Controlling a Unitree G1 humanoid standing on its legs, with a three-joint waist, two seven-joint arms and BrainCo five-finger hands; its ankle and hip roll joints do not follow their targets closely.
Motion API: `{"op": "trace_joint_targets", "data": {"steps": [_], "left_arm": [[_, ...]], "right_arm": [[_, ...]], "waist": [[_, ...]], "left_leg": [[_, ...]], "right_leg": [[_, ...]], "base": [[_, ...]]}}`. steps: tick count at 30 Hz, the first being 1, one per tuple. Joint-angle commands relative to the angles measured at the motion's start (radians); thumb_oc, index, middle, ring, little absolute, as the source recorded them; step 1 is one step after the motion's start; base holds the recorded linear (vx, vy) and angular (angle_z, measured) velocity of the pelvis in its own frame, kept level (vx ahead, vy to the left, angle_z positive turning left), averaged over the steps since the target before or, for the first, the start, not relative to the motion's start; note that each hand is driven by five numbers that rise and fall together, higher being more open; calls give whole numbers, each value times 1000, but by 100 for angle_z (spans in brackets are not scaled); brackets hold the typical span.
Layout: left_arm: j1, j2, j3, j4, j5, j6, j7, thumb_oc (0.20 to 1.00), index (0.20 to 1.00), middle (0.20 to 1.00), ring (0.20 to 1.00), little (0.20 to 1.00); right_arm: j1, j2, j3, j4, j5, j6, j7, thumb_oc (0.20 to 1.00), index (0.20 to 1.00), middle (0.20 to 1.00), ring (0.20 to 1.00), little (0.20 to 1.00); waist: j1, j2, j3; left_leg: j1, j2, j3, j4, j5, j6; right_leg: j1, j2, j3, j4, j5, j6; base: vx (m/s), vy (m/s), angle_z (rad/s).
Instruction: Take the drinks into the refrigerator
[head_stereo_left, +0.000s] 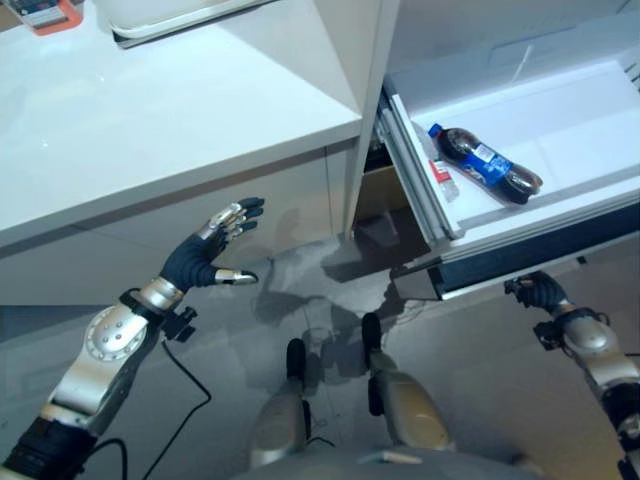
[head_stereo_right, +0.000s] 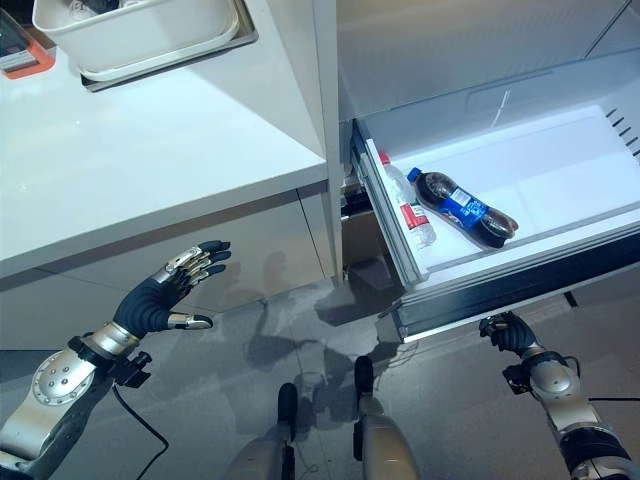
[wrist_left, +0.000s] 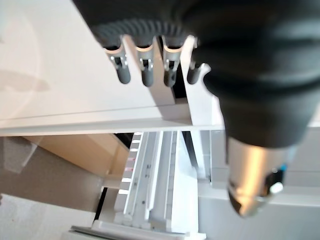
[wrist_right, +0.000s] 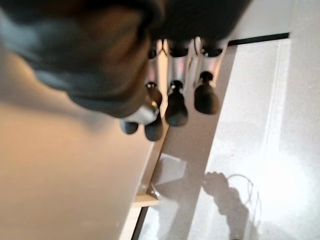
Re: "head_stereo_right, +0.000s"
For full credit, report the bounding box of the left silver robot leg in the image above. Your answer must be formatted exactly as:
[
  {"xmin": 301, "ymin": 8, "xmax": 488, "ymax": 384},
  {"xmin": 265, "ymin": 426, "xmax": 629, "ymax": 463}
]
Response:
[{"xmin": 232, "ymin": 382, "xmax": 301, "ymax": 480}]

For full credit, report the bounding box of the white kitchen counter cabinet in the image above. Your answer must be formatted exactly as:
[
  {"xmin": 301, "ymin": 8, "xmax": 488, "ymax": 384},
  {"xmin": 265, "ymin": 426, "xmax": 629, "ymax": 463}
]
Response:
[{"xmin": 0, "ymin": 0, "xmax": 336, "ymax": 294}]

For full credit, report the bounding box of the white plastic basin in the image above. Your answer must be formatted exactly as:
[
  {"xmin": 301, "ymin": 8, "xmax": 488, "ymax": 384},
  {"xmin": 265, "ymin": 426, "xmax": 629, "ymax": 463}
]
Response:
[{"xmin": 32, "ymin": 0, "xmax": 240, "ymax": 83}]

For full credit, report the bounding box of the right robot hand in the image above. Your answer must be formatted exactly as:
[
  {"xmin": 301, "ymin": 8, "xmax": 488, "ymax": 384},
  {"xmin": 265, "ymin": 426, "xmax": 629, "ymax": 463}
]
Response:
[{"xmin": 478, "ymin": 311, "xmax": 535, "ymax": 357}]

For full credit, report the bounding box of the clear water bottle red label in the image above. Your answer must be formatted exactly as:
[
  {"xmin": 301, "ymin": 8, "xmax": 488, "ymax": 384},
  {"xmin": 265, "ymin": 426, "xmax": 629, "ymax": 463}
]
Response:
[{"xmin": 378, "ymin": 152, "xmax": 437, "ymax": 251}]

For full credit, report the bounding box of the steel sink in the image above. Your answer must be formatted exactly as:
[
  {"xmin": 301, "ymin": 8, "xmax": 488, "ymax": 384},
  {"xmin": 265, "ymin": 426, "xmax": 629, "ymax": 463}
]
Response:
[{"xmin": 79, "ymin": 0, "xmax": 260, "ymax": 94}]

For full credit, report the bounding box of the cola bottle with blue label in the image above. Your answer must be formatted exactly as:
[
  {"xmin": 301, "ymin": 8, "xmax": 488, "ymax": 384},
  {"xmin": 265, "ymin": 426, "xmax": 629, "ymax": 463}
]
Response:
[{"xmin": 406, "ymin": 167, "xmax": 519, "ymax": 250}]

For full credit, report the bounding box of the white refrigerator drawer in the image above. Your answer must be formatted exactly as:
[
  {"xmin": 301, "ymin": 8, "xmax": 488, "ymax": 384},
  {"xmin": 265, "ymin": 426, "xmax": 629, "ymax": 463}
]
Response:
[{"xmin": 349, "ymin": 89, "xmax": 640, "ymax": 344}]

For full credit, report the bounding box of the refrigerator body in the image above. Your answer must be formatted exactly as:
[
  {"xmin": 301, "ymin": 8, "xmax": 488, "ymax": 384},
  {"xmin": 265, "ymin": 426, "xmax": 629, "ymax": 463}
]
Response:
[{"xmin": 312, "ymin": 0, "xmax": 640, "ymax": 281}]

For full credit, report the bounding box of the orange and black device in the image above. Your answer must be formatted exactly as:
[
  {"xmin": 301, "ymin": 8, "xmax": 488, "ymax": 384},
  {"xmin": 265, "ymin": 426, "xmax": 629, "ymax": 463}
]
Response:
[{"xmin": 0, "ymin": 9, "xmax": 56, "ymax": 77}]

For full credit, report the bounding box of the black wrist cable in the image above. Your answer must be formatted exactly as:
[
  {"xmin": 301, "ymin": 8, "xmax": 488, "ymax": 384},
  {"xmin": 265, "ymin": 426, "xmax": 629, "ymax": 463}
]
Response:
[{"xmin": 110, "ymin": 382, "xmax": 170, "ymax": 480}]

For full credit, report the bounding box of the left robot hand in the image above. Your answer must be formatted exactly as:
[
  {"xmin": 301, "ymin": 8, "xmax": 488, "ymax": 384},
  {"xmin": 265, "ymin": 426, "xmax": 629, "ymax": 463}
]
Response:
[{"xmin": 113, "ymin": 239, "xmax": 233, "ymax": 336}]

